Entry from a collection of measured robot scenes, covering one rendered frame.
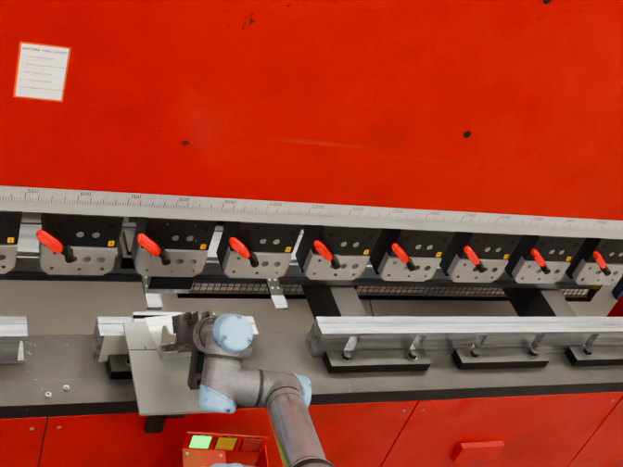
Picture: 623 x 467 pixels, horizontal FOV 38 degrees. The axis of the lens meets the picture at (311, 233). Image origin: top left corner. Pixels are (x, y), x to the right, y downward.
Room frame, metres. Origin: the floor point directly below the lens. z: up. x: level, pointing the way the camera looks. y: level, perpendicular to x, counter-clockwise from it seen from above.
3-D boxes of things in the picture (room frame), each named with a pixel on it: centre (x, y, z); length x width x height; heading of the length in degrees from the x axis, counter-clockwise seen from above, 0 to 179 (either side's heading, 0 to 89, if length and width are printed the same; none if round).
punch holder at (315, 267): (1.71, -0.06, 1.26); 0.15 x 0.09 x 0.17; 121
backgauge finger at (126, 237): (1.65, 0.35, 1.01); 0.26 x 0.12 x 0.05; 31
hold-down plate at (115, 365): (1.49, 0.20, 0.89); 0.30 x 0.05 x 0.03; 121
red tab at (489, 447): (1.90, -0.70, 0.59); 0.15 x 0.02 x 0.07; 121
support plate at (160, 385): (1.39, 0.18, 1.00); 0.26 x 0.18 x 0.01; 31
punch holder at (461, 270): (1.91, -0.41, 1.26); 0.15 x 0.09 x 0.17; 121
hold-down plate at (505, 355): (1.98, -0.64, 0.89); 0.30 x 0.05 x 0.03; 121
